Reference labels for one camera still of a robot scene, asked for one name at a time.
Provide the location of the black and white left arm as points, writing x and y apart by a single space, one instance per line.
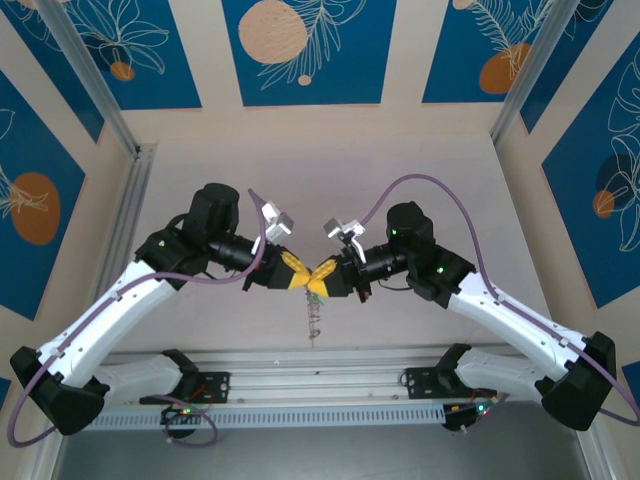
100 325

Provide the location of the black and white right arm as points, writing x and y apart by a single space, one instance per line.
525 330

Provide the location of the grey metal sheet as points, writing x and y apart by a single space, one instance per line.
320 455

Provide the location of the small circuit board with LEDs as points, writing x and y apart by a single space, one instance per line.
182 412
475 415

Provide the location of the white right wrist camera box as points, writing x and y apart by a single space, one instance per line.
340 227

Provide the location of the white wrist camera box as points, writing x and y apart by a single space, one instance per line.
280 222
340 227

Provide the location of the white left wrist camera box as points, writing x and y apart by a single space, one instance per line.
280 222

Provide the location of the aluminium side rail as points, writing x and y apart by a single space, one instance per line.
140 190

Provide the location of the aluminium mounting rail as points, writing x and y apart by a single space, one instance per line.
320 385

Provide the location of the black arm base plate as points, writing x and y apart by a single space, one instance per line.
420 382
220 387

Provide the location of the blue floral wall panel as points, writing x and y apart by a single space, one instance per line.
460 55
160 60
320 60
590 200
60 85
4 395
575 65
30 150
632 382

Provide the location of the aluminium frame post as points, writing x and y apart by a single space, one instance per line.
95 90
530 80

